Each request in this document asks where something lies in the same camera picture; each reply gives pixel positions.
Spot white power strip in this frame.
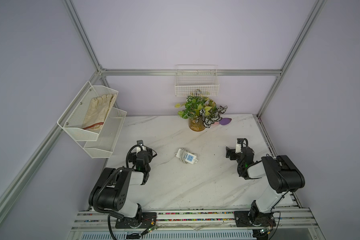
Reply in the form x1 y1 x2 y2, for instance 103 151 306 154
176 148 198 165

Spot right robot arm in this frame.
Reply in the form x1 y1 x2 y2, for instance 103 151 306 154
226 144 305 230

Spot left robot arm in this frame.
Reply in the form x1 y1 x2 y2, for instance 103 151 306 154
89 141 157 229

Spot purple pink spatula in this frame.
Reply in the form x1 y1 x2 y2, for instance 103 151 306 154
213 118 232 126

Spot artificial plant in amber vase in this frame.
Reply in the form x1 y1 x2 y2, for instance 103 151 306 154
175 90 228 132

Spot white two-tier mesh shelf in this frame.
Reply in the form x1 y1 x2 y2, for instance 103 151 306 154
57 82 127 159

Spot cream work glove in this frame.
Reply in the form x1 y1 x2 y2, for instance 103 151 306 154
82 94 117 132

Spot white wire wall basket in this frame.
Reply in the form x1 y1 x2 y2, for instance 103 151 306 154
175 65 220 97

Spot aluminium frame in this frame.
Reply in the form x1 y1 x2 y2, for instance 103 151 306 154
0 1 326 227

